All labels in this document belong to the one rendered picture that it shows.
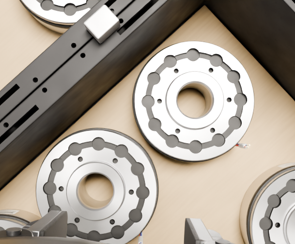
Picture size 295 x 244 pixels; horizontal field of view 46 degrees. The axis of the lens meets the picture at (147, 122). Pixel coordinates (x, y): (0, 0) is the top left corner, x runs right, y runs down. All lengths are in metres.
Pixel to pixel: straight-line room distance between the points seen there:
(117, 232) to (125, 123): 0.10
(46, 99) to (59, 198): 0.10
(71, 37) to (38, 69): 0.03
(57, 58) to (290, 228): 0.22
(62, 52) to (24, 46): 0.12
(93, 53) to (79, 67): 0.01
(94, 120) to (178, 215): 0.12
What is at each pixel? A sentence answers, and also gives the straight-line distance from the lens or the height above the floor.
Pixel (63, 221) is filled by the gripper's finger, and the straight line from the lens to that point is 0.16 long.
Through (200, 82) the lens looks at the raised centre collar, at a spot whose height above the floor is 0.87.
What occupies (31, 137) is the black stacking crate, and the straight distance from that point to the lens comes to 0.26.
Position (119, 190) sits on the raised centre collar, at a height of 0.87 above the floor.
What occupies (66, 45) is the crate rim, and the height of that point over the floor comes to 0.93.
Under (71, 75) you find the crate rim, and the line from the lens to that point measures 0.23.
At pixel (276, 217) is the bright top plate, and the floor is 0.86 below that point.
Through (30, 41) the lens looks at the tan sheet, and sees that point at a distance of 0.35.
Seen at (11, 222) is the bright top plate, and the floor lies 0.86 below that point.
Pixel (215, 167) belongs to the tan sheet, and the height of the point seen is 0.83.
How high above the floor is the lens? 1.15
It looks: 88 degrees down
